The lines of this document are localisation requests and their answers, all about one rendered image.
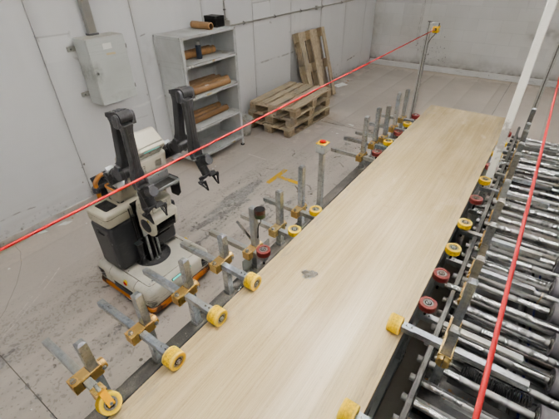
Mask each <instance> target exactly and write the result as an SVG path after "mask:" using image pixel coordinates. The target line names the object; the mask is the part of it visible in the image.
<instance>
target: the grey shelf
mask: <svg viewBox="0 0 559 419"><path fill-rule="evenodd" d="M233 33H234V35H233ZM152 36H153V41H154V45H155V49H156V57H157V61H158V66H159V70H160V74H161V82H162V86H163V91H164V96H165V100H166V108H167V112H168V116H169V121H170V125H171V133H172V137H173V139H174V135H175V127H174V116H173V106H172V99H171V94H169V91H168V90H170V89H173V88H176V87H178V86H189V85H190V84H189V81H192V80H195V79H197V78H201V77H203V76H208V75H211V74H217V75H218V74H220V75H221V76H224V75H228V76H229V78H230V80H231V83H230V84H227V85H224V86H220V87H217V88H215V89H213V90H210V91H206V92H203V93H201V94H198V95H195V99H193V111H195V110H198V109H200V108H202V107H205V106H208V105H210V104H213V103H216V102H217V101H219V102H220V104H221V106H223V105H224V104H227V105H228V106H229V109H228V110H226V111H223V112H221V113H219V114H217V115H215V116H212V117H210V118H208V119H206V120H204V121H202V122H199V123H197V124H195V126H196V131H197V136H198V140H199V142H200V146H203V145H206V144H208V143H210V142H212V141H213V140H216V139H218V138H220V137H222V136H224V135H226V134H228V133H230V132H232V131H234V130H236V129H238V128H240V126H243V121H242V110H241V99H240V79H239V68H238V57H237V46H236V35H235V27H233V26H223V27H213V29H212V30H206V29H199V28H192V27H188V28H184V29H180V30H175V31H170V32H163V33H158V34H153V35H152ZM208 36H209V37H208ZM212 37H213V38H212ZM211 38H212V39H211ZM211 40H212V41H211ZM195 41H200V45H201V46H202V47H203V46H206V45H213V44H214V46H215V49H216V50H215V52H212V53H209V54H205V55H202V59H197V57H193V58H190V59H186V57H185V52H184V51H186V50H190V49H193V48H195ZM234 43H235V45H234ZM183 55H184V56H183ZM235 64H236V65H235ZM215 67H216V68H215ZM212 72H213V73H212ZM236 74H237V76H236ZM237 85H238V86H237ZM238 95H239V96H238ZM219 97H220V98H219ZM218 98H219V99H218ZM239 105H240V107H239ZM222 126H223V128H222ZM240 139H242V143H241V145H244V144H245V143H244V132H243V128H242V129H240V130H238V131H236V132H234V133H232V134H230V135H228V136H226V137H224V138H222V139H220V140H218V141H216V142H214V143H212V144H210V145H208V146H207V147H205V148H203V149H202V150H203V154H206V153H208V154H209V155H211V154H213V153H216V152H217V151H219V150H222V149H224V148H226V146H228V145H231V144H233V143H235V142H236V141H238V140H240Z"/></svg>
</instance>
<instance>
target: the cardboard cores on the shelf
mask: <svg viewBox="0 0 559 419"><path fill-rule="evenodd" d="M215 50H216V49H215V46H214V45H206V46H203V47H201V52H202V55H205V54H209V53H212V52H215ZM184 52H185V57H186V59H190V58H193V57H196V50H195V48H193V49H190V50H186V51H184ZM230 83H231V80H230V78H229V76H228V75H224V76H221V75H220V74H218V75H216V74H211V75H208V76H203V77H201V78H197V79H195V80H192V81H189V84H190V86H192V87H193V88H194V91H195V95H198V94H201V93H203V92H206V91H210V90H213V89H215V88H217V87H220V86H224V85H227V84H230ZM228 109H229V106H228V105H227V104H224V105H223V106H221V104H220V102H219V101H217V102H216V103H213V104H210V105H208V106H205V107H202V108H200V109H198V110H195V111H194V116H195V123H196V124H197V123H199V122H202V121H204V120H206V119H208V118H210V117H212V116H215V115H217V114H219V113H221V112H223V111H226V110H228Z"/></svg>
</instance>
